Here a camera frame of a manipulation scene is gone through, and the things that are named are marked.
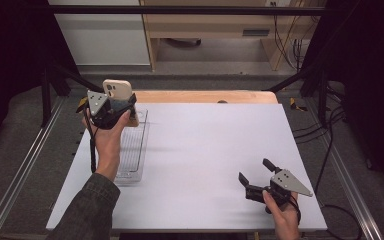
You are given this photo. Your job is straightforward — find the black cable under desk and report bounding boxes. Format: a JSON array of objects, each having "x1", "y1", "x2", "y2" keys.
[{"x1": 162, "y1": 37, "x2": 203, "y2": 48}]

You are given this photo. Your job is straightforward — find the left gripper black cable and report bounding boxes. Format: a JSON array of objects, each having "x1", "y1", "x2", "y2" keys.
[{"x1": 82, "y1": 106, "x2": 98, "y2": 174}]

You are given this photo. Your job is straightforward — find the light wooden table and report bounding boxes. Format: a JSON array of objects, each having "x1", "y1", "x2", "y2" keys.
[{"x1": 133, "y1": 89, "x2": 279, "y2": 105}]

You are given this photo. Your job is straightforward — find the white cabinet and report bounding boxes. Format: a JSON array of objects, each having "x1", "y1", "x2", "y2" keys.
[{"x1": 46, "y1": 0, "x2": 152, "y2": 67}]

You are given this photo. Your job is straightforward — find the black frame strut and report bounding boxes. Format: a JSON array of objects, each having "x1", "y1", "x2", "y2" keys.
[
  {"x1": 263, "y1": 63, "x2": 331, "y2": 128},
  {"x1": 39, "y1": 61, "x2": 109, "y2": 128}
]

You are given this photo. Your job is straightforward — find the black floor cable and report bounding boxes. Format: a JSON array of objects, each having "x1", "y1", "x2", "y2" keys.
[{"x1": 293, "y1": 83, "x2": 364, "y2": 240}]

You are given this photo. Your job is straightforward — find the bundle of hanging cables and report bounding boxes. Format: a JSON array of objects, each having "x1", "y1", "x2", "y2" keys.
[{"x1": 271, "y1": 1, "x2": 316, "y2": 72}]

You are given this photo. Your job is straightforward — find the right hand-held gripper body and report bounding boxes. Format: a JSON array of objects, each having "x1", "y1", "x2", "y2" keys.
[{"x1": 244, "y1": 168, "x2": 314, "y2": 215}]

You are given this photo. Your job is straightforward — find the aluminium rail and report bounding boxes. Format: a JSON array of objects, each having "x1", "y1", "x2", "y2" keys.
[
  {"x1": 304, "y1": 99, "x2": 384, "y2": 240},
  {"x1": 0, "y1": 96, "x2": 68, "y2": 240}
]

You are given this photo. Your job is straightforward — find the light wooden desk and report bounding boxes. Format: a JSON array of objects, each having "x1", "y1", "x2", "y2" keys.
[{"x1": 139, "y1": 0, "x2": 328, "y2": 73}]

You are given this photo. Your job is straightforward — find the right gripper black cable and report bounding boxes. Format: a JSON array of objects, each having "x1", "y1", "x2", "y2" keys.
[{"x1": 288, "y1": 194, "x2": 303, "y2": 226}]

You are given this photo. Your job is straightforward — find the person's left hand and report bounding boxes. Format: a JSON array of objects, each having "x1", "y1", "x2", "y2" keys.
[{"x1": 81, "y1": 109, "x2": 133, "y2": 182}]

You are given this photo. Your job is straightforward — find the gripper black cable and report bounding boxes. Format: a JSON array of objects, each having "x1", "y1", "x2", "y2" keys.
[
  {"x1": 82, "y1": 106, "x2": 98, "y2": 174},
  {"x1": 288, "y1": 194, "x2": 303, "y2": 226}
]

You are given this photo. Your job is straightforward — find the cream patterned phone case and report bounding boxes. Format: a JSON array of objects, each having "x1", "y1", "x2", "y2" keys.
[{"x1": 102, "y1": 78, "x2": 140, "y2": 128}]

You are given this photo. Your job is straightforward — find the grey desk label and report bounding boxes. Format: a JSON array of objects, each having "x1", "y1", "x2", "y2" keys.
[{"x1": 242, "y1": 29, "x2": 271, "y2": 37}]

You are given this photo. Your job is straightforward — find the person's right hand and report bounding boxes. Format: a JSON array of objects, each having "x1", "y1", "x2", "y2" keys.
[{"x1": 261, "y1": 189, "x2": 302, "y2": 240}]

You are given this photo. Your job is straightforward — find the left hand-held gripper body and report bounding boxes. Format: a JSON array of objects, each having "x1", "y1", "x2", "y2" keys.
[{"x1": 85, "y1": 89, "x2": 137, "y2": 131}]

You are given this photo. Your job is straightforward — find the clear plastic packaging tray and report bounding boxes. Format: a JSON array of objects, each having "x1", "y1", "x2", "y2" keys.
[{"x1": 113, "y1": 108, "x2": 151, "y2": 184}]

